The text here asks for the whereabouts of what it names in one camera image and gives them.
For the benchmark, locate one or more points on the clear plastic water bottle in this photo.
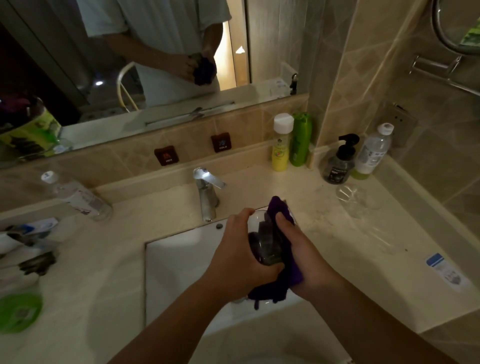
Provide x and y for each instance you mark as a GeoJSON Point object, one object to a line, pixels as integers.
{"type": "Point", "coordinates": [77, 195]}

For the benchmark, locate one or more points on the person's right hand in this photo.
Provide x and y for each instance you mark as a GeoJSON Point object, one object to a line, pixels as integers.
{"type": "Point", "coordinates": [305, 262]}

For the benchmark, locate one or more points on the person's left hand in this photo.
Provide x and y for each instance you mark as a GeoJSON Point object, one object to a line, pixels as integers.
{"type": "Point", "coordinates": [234, 262]}

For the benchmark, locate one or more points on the white toiletry tube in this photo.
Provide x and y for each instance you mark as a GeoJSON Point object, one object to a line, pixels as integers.
{"type": "Point", "coordinates": [32, 229]}

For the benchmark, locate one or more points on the person's left forearm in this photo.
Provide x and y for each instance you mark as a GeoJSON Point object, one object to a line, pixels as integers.
{"type": "Point", "coordinates": [180, 330]}

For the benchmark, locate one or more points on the green round lid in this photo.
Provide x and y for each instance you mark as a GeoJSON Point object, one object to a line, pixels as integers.
{"type": "Point", "coordinates": [18, 312]}

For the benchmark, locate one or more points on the yellow bottle with white cap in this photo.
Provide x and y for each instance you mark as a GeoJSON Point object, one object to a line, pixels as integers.
{"type": "Point", "coordinates": [282, 144]}

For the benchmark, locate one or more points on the wall power socket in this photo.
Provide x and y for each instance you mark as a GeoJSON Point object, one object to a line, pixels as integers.
{"type": "Point", "coordinates": [399, 123]}

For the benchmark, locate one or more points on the clear bottle with white cap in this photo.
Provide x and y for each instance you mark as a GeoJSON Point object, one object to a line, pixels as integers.
{"type": "Point", "coordinates": [372, 152]}

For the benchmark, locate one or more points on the clear drinking glass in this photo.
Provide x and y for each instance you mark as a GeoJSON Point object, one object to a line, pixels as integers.
{"type": "Point", "coordinates": [267, 240]}
{"type": "Point", "coordinates": [356, 200]}

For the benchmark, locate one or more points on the brown cold label tile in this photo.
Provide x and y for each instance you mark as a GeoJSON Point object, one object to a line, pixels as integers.
{"type": "Point", "coordinates": [221, 142]}

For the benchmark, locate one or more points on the brown hot label tile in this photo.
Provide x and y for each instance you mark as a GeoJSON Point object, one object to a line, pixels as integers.
{"type": "Point", "coordinates": [166, 155]}

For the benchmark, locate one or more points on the person's right thumb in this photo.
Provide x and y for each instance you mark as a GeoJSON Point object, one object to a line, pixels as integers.
{"type": "Point", "coordinates": [287, 228]}

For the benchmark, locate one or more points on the person's left thumb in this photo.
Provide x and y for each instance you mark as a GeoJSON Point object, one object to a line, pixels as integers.
{"type": "Point", "coordinates": [267, 268]}

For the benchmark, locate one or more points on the dark pump soap dispenser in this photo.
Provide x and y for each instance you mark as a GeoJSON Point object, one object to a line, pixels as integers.
{"type": "Point", "coordinates": [341, 161]}

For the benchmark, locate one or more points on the white toiletry packets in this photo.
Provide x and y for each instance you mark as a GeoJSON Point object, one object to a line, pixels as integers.
{"type": "Point", "coordinates": [26, 264]}

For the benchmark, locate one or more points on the chrome towel rail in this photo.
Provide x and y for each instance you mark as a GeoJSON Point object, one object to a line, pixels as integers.
{"type": "Point", "coordinates": [444, 73]}

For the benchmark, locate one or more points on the green shampoo bottle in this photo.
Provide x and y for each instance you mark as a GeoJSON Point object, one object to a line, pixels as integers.
{"type": "Point", "coordinates": [301, 140]}

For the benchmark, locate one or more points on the clear empty drinking glass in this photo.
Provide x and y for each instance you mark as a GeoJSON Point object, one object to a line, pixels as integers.
{"type": "Point", "coordinates": [356, 200]}

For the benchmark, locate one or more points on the chrome sink faucet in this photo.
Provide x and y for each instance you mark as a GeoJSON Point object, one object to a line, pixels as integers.
{"type": "Point", "coordinates": [207, 191]}

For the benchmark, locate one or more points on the person's right forearm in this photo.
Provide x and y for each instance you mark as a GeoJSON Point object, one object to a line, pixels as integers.
{"type": "Point", "coordinates": [371, 326]}

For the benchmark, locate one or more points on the round chrome wall mirror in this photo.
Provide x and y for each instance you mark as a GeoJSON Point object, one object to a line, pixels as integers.
{"type": "Point", "coordinates": [452, 28]}

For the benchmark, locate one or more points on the white sink basin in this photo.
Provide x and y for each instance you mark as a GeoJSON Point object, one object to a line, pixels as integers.
{"type": "Point", "coordinates": [210, 273]}

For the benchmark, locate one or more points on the purple cleaning cloth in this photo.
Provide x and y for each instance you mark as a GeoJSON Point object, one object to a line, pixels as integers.
{"type": "Point", "coordinates": [283, 258]}

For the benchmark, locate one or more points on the white and blue sachet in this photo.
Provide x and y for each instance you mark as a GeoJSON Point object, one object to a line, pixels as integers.
{"type": "Point", "coordinates": [448, 272]}

